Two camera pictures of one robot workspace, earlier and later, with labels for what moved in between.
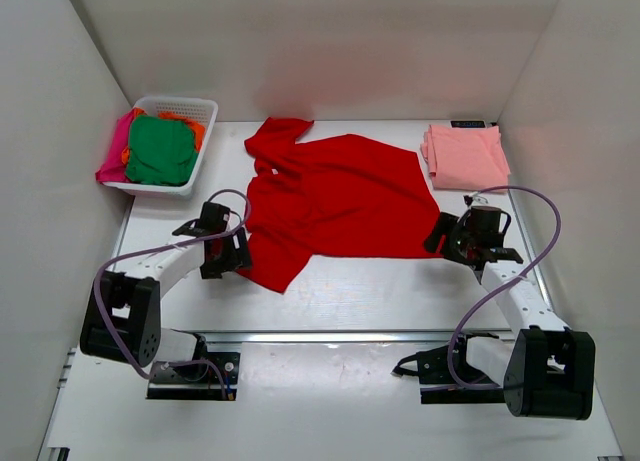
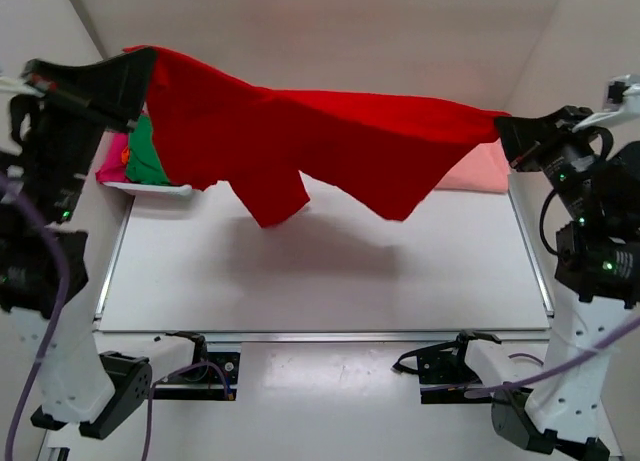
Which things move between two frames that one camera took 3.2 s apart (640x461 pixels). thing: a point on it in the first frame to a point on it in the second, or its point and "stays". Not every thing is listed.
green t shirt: x=161 y=150 stays
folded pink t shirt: x=465 y=158 stays
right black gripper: x=447 y=224 to x=524 y=137
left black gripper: x=240 y=257 to x=129 y=75
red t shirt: x=335 y=196 to x=374 y=152
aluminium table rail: x=336 y=337 stays
